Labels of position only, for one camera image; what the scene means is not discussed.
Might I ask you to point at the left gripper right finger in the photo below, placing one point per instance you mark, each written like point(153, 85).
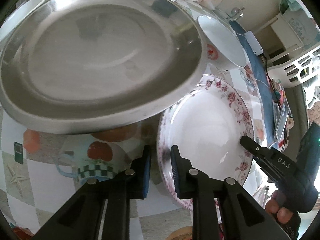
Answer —
point(221, 207)

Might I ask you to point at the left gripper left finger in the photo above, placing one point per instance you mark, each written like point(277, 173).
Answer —
point(101, 209)

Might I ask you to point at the floral rimmed white plate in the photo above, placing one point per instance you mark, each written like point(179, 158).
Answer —
point(206, 125)

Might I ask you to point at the white bowl red flowers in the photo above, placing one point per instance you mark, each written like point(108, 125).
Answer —
point(224, 49)

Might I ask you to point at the plain white bowl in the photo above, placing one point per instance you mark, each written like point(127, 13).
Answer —
point(18, 16)

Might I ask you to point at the person's right hand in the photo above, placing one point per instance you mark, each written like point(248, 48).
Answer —
point(272, 208)

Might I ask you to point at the patterned checkered tablecloth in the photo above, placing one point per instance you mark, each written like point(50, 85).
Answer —
point(38, 175)

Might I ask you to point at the white lattice shelf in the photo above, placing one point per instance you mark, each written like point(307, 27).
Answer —
point(298, 70)

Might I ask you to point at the blue tablecloth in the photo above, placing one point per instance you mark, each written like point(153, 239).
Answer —
point(260, 76)

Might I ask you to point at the white power adapter box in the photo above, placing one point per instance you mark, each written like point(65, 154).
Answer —
point(254, 43)

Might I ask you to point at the white wooden cabinet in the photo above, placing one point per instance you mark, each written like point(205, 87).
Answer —
point(294, 26)

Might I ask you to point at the glass pitcher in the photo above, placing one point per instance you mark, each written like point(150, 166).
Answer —
point(230, 10)

